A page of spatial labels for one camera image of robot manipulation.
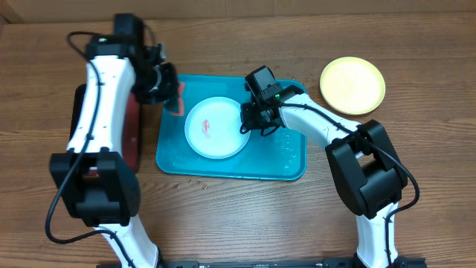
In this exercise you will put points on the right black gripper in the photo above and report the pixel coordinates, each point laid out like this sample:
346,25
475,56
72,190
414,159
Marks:
245,112

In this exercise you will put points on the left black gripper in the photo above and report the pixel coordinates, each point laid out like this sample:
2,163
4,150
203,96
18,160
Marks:
165,92

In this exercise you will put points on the green and orange sponge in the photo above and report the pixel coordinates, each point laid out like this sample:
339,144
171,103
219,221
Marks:
175,106

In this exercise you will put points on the light blue plastic plate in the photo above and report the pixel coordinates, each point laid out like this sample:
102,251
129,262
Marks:
212,128

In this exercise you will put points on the yellow-green plastic plate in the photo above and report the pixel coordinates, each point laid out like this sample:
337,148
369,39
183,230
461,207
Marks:
352,85

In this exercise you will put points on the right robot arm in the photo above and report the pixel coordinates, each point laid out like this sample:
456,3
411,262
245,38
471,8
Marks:
365,168

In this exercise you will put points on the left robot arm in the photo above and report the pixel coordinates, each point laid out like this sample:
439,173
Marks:
96,175

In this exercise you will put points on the teal plastic serving tray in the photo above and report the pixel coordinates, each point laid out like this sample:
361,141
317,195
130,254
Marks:
279,156

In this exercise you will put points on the black and red tray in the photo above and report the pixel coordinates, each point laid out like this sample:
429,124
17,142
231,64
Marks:
132,127

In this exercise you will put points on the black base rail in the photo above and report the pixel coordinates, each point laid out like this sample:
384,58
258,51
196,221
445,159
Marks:
260,263

